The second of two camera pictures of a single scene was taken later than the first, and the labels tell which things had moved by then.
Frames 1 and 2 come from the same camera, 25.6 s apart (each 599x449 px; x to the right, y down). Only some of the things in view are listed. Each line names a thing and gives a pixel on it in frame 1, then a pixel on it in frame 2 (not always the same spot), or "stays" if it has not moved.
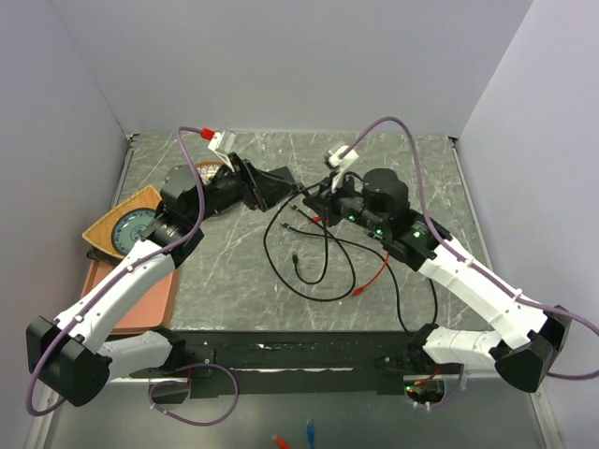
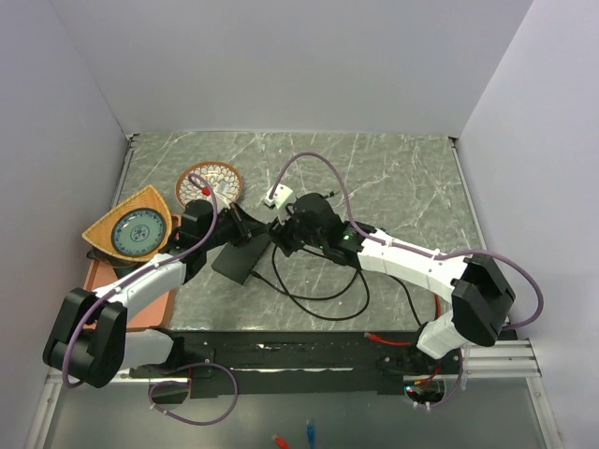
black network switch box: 275,184 -> 238,262
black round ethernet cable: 325,222 -> 297,297
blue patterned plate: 129,227 stays
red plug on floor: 282,443 stays
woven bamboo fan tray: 100,234 stays
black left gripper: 252,195 -> 246,229
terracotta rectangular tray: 153,310 stays
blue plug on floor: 311,434 stays
